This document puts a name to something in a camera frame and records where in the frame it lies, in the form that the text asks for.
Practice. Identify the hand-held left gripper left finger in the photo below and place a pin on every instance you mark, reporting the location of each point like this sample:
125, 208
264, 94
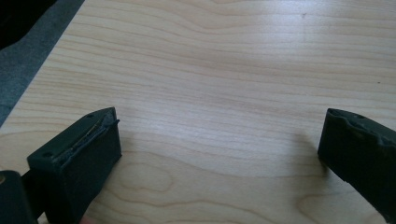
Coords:
74, 161

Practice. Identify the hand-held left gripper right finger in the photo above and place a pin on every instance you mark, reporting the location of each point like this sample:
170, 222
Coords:
358, 152

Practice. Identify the dark object beside table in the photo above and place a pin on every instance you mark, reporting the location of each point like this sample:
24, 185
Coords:
15, 18

